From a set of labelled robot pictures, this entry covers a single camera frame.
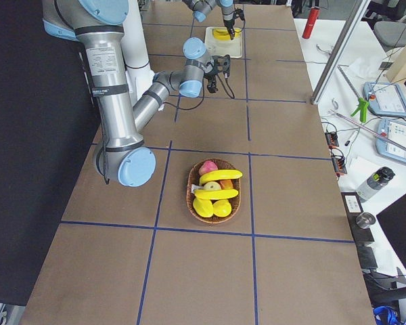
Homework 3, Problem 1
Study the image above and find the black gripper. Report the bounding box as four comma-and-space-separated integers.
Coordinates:
223, 13, 235, 39
204, 66, 223, 93

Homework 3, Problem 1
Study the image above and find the yellow banana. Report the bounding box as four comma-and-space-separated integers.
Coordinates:
199, 169, 243, 185
212, 28, 228, 35
194, 189, 239, 200
212, 30, 242, 41

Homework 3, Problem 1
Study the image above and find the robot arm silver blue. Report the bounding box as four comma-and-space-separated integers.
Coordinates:
182, 0, 235, 40
43, 1, 230, 187

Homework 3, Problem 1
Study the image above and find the brown wicker basket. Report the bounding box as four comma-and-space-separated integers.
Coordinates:
185, 158, 243, 224

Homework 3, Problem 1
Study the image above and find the white bear tray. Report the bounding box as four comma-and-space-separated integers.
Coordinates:
204, 26, 243, 58

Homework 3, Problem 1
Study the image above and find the red apple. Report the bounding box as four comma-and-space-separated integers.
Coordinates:
198, 160, 218, 176

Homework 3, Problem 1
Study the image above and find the red bottle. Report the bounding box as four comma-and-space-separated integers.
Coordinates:
302, 7, 320, 39

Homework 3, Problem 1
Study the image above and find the orange fruit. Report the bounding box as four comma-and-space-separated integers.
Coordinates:
219, 179, 234, 190

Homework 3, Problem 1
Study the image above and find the yellow green apple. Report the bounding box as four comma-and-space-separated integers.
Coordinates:
203, 181, 222, 191

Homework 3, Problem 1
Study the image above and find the yellow mango left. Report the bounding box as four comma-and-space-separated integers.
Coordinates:
193, 197, 214, 218

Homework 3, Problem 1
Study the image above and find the yellow mango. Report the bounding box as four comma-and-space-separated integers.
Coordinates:
193, 197, 214, 218
212, 199, 232, 217

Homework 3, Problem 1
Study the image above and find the yellow mango right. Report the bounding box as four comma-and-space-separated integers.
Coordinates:
212, 199, 232, 217

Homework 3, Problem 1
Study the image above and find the far teach pendant tablet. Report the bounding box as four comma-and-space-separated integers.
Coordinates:
363, 81, 406, 118

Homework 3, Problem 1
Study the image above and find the teach pendant tablet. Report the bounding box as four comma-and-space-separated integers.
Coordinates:
376, 118, 406, 165
363, 81, 406, 118

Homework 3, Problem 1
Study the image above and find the grey water bottle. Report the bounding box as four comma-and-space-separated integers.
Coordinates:
356, 167, 395, 202

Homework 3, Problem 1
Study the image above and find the steel cup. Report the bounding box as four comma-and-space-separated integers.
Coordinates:
355, 212, 376, 230

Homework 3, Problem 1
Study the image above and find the near teach pendant tablet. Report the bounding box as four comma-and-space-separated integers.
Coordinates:
376, 118, 406, 165

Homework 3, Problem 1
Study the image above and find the black monitor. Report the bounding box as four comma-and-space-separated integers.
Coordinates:
377, 194, 406, 269

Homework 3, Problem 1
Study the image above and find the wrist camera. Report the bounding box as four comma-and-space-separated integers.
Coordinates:
233, 8, 245, 22
215, 54, 231, 79

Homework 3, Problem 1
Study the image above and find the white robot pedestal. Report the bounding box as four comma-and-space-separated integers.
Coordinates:
120, 1, 165, 118

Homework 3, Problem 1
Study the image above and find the aluminium frame post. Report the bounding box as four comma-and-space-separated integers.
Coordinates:
311, 0, 371, 105

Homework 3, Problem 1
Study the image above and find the green handled reacher grabber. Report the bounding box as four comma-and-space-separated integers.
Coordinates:
336, 64, 369, 123

